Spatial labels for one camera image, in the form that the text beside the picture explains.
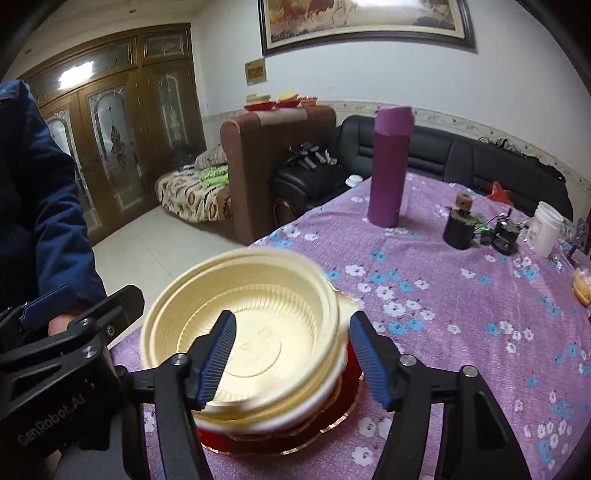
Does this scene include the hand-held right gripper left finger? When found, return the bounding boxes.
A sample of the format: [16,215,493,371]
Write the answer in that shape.
[115,310,238,480]

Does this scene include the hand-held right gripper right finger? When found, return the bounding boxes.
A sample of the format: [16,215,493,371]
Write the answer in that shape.
[349,311,518,480]

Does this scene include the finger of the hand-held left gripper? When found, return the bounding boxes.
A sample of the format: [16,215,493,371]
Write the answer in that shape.
[0,285,77,340]
[67,285,145,344]

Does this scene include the red gold-trimmed plate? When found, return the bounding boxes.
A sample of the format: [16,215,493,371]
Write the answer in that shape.
[196,291,370,455]

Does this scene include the small white bowl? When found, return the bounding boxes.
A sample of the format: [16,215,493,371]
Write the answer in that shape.
[203,295,352,428]

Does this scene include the large white bowl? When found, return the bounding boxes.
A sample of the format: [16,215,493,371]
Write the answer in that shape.
[194,351,352,437]

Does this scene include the person's left hand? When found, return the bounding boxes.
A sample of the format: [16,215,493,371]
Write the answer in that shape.
[47,302,88,335]

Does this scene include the purple floral tablecloth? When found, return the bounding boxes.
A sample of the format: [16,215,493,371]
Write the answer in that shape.
[111,173,591,480]

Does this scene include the patterned brown blanket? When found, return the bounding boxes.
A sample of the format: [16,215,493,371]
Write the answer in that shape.
[154,168,232,224]

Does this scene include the green cloth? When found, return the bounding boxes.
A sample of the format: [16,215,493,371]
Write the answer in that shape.
[199,166,229,186]

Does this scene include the black cylinder with wooden knob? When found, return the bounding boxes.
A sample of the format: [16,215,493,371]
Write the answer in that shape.
[443,194,476,251]

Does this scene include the wooden glass-panel doors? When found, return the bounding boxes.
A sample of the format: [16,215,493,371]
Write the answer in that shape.
[18,23,207,245]

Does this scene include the patterned pillow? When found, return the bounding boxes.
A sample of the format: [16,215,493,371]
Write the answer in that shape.
[194,147,229,170]

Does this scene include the purple thermos flask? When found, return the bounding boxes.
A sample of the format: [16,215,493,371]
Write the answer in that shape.
[367,105,414,228]

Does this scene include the brown armchair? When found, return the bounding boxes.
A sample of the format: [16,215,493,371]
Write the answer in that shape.
[220,105,337,245]

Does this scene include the red star-shaped item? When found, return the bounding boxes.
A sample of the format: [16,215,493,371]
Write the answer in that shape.
[489,181,514,204]

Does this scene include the white plastic jar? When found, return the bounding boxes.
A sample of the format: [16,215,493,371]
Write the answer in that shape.
[526,202,565,258]

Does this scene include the orange bun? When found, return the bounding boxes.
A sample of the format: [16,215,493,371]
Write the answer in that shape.
[571,268,591,308]

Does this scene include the black leather sofa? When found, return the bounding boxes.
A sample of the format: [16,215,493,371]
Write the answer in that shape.
[272,115,573,222]

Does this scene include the small yellow wall plaque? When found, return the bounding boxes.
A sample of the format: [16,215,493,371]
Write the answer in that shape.
[245,58,267,85]

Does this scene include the framed wall painting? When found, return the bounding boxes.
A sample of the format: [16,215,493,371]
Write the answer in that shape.
[257,0,476,57]

